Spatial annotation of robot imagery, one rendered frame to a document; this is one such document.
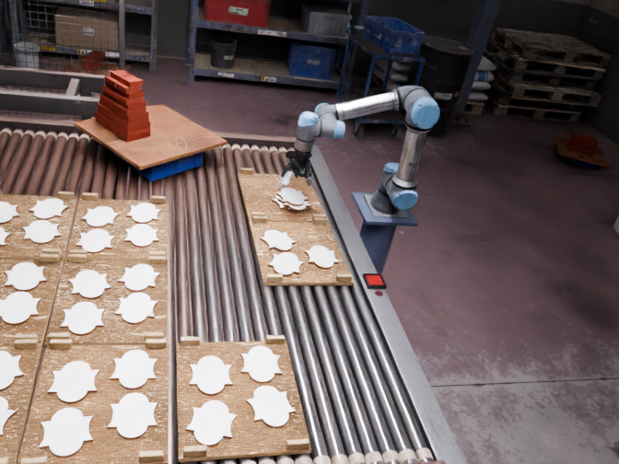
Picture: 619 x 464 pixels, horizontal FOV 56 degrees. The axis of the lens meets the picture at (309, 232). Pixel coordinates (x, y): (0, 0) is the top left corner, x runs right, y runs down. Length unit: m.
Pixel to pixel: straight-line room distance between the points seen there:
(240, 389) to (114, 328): 0.45
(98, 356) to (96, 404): 0.17
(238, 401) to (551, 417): 2.13
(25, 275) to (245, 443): 0.95
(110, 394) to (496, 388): 2.29
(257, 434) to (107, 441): 0.38
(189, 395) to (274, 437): 0.27
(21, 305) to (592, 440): 2.78
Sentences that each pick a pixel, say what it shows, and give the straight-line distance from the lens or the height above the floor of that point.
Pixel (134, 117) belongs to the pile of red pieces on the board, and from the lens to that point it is 2.74.
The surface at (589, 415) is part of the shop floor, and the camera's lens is 3.63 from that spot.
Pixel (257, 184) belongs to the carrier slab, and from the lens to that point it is 2.72.
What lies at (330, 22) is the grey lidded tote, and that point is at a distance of 6.68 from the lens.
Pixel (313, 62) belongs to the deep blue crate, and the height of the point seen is 0.33.
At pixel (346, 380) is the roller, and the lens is 1.87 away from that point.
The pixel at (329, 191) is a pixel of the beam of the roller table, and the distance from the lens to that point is 2.82.
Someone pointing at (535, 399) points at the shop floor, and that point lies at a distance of 3.53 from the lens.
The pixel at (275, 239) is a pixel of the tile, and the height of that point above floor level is 0.95.
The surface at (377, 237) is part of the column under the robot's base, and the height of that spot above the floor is 0.74.
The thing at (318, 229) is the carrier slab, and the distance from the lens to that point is 2.47.
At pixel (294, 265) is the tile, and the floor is 0.95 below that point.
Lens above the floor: 2.25
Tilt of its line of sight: 33 degrees down
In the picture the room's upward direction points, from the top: 12 degrees clockwise
